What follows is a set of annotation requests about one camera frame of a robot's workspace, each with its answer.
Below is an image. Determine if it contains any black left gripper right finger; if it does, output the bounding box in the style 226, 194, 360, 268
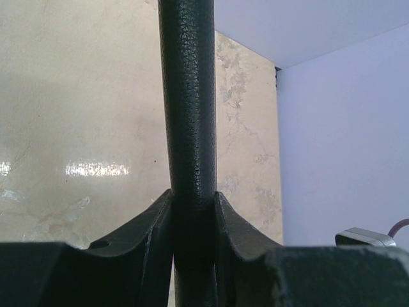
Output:
214, 193, 408, 306

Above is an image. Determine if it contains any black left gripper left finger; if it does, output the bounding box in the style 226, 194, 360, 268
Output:
1, 191, 173, 306

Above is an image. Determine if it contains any black zip tool case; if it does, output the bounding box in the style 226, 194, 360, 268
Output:
158, 1, 218, 306

